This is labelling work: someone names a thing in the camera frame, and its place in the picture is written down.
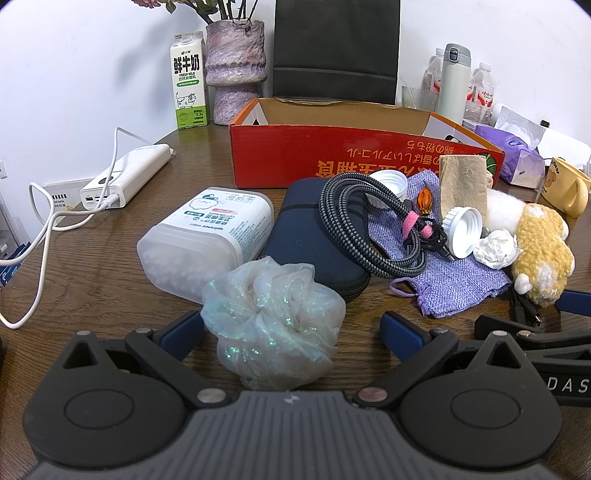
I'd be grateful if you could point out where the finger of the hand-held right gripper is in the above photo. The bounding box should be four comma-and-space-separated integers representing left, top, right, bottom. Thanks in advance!
556, 288, 591, 319
475, 314, 591, 352

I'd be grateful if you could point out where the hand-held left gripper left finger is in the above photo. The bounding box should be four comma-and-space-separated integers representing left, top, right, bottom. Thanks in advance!
60, 310, 223, 409

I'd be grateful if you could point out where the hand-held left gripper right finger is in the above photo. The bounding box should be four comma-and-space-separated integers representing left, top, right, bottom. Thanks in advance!
355, 311, 537, 409

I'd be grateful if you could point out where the yellow and white plush toy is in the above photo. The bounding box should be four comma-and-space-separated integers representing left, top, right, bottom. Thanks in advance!
482, 188, 576, 308

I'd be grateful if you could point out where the translucent cotton swab box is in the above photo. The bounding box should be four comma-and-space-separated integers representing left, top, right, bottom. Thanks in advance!
137, 186, 276, 306

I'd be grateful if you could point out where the black braided cable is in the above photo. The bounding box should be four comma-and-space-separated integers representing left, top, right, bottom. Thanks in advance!
318, 174, 450, 280

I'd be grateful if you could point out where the white bottle cap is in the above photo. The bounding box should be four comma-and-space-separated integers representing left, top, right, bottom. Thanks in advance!
366, 169, 410, 209
440, 206, 484, 260

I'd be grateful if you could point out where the navy zip pouch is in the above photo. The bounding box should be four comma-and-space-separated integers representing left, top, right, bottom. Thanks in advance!
257, 178, 371, 304

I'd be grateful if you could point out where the red cardboard box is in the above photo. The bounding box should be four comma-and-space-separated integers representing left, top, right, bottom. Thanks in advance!
229, 96, 507, 191

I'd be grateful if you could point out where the wooden desktop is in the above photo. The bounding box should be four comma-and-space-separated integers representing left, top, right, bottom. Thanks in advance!
0, 121, 591, 403

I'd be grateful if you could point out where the purple knit pouch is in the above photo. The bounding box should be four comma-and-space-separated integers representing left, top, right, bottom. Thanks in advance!
367, 170, 514, 319

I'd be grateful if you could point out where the yellow mug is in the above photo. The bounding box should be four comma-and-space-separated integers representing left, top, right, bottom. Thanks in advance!
540, 155, 591, 219

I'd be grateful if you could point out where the small orange flower bud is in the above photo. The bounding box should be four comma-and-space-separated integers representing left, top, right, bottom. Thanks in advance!
417, 184, 435, 216

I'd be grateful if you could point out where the purple tissue pack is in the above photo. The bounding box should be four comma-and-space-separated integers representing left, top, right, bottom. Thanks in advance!
474, 123, 546, 190

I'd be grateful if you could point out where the white box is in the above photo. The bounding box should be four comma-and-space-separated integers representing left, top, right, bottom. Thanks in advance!
537, 124, 591, 168

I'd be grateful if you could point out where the white tissue sheet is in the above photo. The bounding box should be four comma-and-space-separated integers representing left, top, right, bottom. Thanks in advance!
493, 104, 549, 154

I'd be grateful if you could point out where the clear glass cup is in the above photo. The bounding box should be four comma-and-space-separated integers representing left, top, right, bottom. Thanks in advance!
400, 85, 440, 112

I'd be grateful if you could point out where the green and white milk carton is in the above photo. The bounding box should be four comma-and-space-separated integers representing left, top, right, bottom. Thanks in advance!
170, 32, 209, 131

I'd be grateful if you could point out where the white thermos bottle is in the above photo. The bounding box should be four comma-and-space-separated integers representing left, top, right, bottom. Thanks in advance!
435, 42, 472, 126

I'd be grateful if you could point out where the purple textured vase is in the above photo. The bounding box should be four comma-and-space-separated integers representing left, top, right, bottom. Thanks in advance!
204, 19, 269, 127

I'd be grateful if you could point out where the black chair back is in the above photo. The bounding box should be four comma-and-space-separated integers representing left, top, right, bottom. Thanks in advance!
272, 0, 402, 106

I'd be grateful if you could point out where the black usb cable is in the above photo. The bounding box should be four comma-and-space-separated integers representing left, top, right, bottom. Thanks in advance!
509, 276, 544, 329

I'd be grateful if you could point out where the white charging cable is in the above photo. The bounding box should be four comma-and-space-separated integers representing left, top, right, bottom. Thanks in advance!
0, 126, 154, 330

